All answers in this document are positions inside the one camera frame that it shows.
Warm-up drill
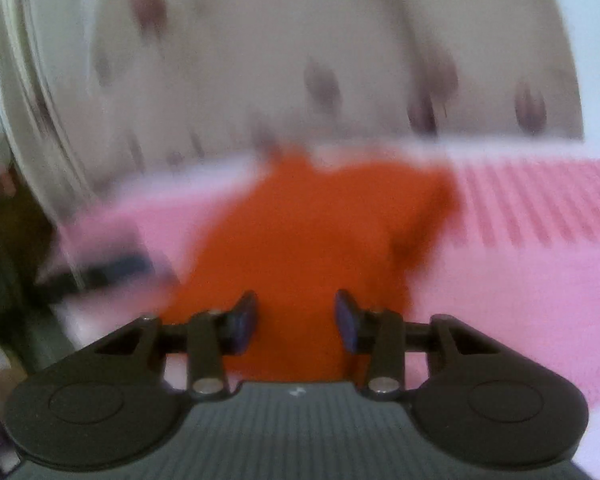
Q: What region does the leaf print curtain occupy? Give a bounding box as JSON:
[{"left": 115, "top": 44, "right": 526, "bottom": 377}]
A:
[{"left": 0, "top": 0, "right": 587, "bottom": 226}]

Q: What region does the orange garment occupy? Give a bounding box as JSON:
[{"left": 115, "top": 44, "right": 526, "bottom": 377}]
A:
[{"left": 162, "top": 146, "right": 465, "bottom": 385}]

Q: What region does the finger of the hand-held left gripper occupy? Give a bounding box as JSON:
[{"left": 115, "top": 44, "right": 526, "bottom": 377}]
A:
[{"left": 36, "top": 254, "right": 153, "bottom": 302}]

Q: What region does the pink textured bed mat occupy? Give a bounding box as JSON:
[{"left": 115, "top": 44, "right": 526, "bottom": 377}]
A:
[{"left": 35, "top": 147, "right": 600, "bottom": 476}]

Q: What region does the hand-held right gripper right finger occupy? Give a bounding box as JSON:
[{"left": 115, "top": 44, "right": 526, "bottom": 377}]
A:
[{"left": 333, "top": 289, "right": 502, "bottom": 401}]

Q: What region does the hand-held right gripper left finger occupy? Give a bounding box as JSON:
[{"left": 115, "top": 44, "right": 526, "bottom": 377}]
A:
[{"left": 94, "top": 290, "right": 259, "bottom": 401}]

